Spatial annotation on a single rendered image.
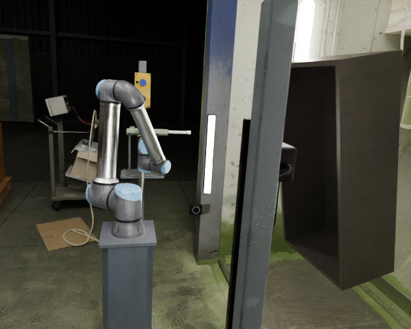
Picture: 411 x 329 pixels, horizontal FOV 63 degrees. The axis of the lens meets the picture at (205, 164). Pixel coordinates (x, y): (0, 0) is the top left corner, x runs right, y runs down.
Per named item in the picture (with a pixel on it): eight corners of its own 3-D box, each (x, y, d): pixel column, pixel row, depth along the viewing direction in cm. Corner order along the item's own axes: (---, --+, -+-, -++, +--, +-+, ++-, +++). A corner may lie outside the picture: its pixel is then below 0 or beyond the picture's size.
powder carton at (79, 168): (70, 163, 414) (79, 134, 408) (104, 173, 428) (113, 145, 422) (63, 175, 364) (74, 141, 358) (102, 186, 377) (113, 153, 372)
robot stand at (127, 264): (100, 347, 190) (98, 245, 175) (104, 312, 219) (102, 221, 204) (154, 341, 197) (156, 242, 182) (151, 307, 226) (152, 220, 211)
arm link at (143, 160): (148, 174, 220) (148, 156, 217) (134, 171, 225) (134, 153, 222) (156, 171, 228) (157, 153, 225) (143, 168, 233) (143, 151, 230)
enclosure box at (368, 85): (325, 227, 243) (320, 56, 208) (394, 271, 188) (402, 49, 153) (284, 240, 234) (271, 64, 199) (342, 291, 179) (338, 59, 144)
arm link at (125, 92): (140, 77, 178) (174, 166, 223) (122, 76, 184) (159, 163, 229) (128, 89, 171) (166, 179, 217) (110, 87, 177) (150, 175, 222)
